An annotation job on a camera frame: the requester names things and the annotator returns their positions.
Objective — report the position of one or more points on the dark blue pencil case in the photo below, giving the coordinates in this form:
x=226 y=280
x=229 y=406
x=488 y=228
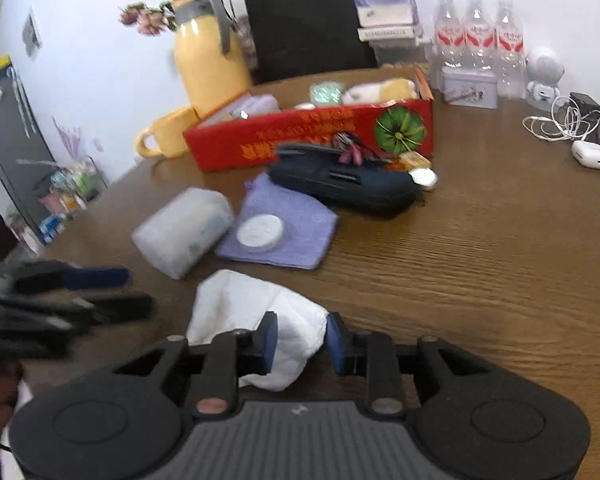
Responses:
x=345 y=187

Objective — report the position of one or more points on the red white flat box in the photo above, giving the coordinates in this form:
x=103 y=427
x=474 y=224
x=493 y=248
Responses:
x=390 y=33

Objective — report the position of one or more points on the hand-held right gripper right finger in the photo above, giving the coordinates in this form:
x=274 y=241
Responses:
x=336 y=342

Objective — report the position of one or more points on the yellow mug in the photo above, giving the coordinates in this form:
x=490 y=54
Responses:
x=172 y=132

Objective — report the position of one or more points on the purple tissue pack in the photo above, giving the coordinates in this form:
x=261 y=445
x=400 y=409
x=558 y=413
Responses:
x=385 y=7

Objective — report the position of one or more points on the white round puck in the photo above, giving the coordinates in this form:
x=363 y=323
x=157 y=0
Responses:
x=259 y=232

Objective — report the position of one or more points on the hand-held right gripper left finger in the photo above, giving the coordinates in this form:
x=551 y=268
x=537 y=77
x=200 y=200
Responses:
x=268 y=342

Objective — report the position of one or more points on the small white round case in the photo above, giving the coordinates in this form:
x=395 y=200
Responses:
x=424 y=178

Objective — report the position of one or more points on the dried rose bouquet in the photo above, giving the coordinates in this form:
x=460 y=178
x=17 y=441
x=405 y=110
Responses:
x=147 y=17

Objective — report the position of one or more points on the metal storage rack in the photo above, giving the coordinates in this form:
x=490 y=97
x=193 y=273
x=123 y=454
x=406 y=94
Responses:
x=70 y=195

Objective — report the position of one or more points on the red cardboard box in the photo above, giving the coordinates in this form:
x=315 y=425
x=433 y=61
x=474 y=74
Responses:
x=290 y=142

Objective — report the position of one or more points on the translucent plastic container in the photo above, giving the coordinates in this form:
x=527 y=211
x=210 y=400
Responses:
x=185 y=232

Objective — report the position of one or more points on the white and yellow plush toy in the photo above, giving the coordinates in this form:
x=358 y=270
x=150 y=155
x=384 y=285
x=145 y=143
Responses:
x=380 y=91

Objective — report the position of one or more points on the white ribbed lid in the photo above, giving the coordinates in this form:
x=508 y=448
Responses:
x=304 y=106

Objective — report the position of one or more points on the white wall socket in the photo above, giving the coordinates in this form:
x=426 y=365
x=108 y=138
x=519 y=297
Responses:
x=31 y=32

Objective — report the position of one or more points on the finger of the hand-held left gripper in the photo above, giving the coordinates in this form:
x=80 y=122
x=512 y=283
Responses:
x=97 y=277
x=125 y=307

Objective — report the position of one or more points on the black power adapter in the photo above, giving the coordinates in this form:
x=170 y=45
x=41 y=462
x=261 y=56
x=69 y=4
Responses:
x=585 y=104

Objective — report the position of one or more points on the purple cloth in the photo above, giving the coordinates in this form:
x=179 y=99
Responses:
x=305 y=232

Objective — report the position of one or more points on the black paper bag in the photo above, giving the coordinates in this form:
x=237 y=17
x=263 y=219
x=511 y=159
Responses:
x=305 y=25

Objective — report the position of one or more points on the yellow thermos jug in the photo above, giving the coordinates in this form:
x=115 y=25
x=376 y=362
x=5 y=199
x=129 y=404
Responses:
x=210 y=70

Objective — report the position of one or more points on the white printed tin box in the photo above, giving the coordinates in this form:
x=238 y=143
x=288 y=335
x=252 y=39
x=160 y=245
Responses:
x=470 y=89

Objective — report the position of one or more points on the clear plastic jar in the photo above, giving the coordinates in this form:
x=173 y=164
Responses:
x=400 y=54

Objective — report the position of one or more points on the dark grey cabinet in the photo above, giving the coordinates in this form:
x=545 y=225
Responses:
x=10 y=150

